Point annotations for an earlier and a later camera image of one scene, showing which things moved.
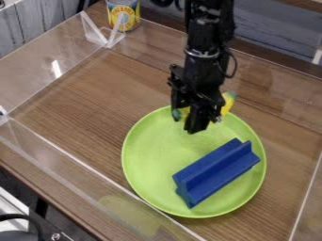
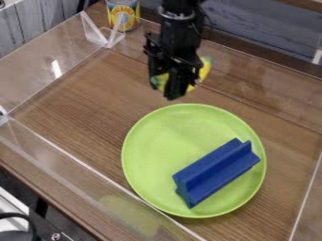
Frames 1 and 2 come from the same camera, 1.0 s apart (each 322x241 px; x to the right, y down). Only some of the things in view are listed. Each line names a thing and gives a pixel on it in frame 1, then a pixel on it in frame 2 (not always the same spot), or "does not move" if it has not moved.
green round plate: (159, 148) does not move
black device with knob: (50, 225) does not move
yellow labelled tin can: (123, 14) does not move
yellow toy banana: (229, 96) → (160, 79)
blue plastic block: (207, 175) does not move
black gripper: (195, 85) → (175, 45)
